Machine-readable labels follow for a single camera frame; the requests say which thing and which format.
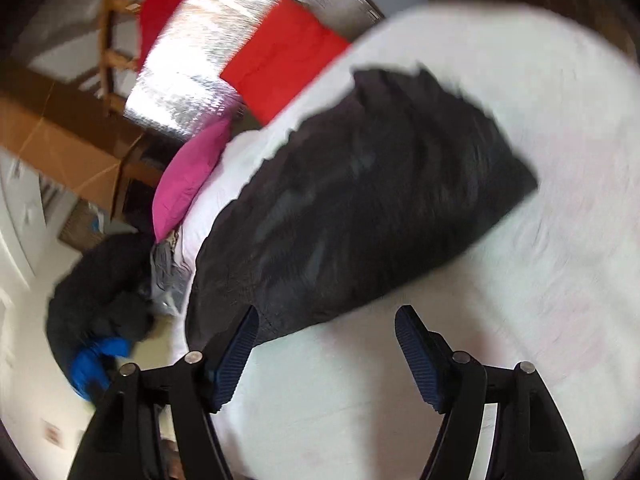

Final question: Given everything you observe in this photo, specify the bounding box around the pile of black clothes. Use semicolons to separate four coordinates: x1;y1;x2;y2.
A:
46;232;154;377

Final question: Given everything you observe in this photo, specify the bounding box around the magenta pillow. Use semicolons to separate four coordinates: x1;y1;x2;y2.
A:
152;115;232;242

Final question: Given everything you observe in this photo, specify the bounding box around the blue cloth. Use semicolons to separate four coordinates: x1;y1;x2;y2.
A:
70;337;132;405

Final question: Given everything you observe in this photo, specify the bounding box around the dark navy quilted jacket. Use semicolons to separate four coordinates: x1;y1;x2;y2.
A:
184;68;537;350

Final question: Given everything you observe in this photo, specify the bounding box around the wooden headboard frame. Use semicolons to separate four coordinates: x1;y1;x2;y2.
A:
98;0;141;116

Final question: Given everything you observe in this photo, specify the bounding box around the silver foil insulation sheet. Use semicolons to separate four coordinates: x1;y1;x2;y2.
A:
124;0;383;142

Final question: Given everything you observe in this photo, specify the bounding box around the red pillow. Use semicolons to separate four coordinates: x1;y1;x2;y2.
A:
220;0;349;125

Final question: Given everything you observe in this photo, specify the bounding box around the grey folded garment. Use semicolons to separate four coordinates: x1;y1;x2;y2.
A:
150;240;190;318

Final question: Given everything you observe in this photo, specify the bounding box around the white embossed bedspread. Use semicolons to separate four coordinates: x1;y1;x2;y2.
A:
179;1;639;479

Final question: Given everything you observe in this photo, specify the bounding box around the brown wooden nightstand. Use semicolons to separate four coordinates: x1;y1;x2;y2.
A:
110;133;167;231

